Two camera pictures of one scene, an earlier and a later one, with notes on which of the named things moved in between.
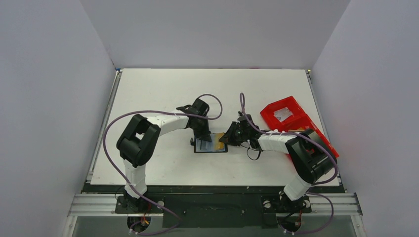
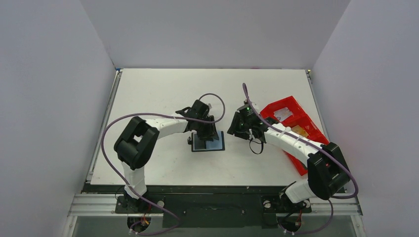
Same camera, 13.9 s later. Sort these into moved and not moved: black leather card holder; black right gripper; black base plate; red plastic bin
Moved: black right gripper
Not moved: black base plate; red plastic bin; black leather card holder
